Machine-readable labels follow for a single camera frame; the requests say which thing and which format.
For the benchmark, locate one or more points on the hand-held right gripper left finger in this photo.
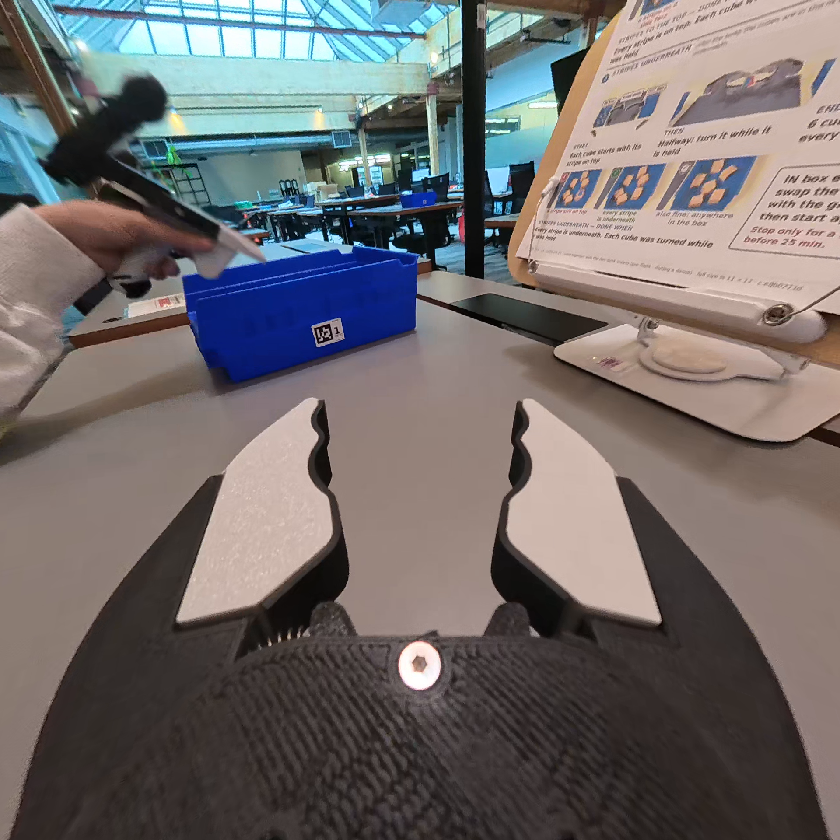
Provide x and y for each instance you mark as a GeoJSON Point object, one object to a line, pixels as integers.
{"type": "Point", "coordinates": [269, 512]}

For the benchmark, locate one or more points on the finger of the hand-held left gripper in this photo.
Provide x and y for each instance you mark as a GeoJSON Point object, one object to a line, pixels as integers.
{"type": "Point", "coordinates": [226, 256]}

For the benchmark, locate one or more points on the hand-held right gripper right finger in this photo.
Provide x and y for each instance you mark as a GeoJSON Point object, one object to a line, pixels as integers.
{"type": "Point", "coordinates": [577, 525]}

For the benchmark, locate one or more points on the blue bin with tag sticker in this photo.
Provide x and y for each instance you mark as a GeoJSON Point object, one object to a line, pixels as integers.
{"type": "Point", "coordinates": [275, 308]}

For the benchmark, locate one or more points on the person's left forearm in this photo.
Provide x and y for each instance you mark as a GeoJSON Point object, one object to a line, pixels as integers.
{"type": "Point", "coordinates": [33, 295]}

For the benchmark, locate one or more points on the person's left hand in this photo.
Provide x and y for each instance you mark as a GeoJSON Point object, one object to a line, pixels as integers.
{"type": "Point", "coordinates": [105, 229]}

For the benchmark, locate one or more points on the red-label paper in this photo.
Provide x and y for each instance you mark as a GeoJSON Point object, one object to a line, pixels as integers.
{"type": "Point", "coordinates": [157, 305]}

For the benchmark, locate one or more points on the row of wooden-top desks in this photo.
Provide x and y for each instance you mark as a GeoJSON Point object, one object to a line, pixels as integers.
{"type": "Point", "coordinates": [367, 213]}

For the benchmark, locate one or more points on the small blue bin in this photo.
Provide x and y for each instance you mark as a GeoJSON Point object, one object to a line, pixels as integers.
{"type": "Point", "coordinates": [418, 199]}

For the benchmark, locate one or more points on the instruction board on wooden stand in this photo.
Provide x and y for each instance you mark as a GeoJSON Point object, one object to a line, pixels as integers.
{"type": "Point", "coordinates": [754, 407]}

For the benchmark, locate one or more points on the black pillar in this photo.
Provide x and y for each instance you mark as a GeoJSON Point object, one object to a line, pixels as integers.
{"type": "Point", "coordinates": [474, 131]}

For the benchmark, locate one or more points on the group of black office chairs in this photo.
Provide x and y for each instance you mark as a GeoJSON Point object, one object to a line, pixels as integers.
{"type": "Point", "coordinates": [518, 180]}

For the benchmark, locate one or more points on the printed instruction sheet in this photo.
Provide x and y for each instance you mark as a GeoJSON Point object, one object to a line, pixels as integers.
{"type": "Point", "coordinates": [689, 164]}

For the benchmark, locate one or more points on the black wall screen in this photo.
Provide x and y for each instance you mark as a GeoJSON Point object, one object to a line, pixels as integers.
{"type": "Point", "coordinates": [568, 79]}

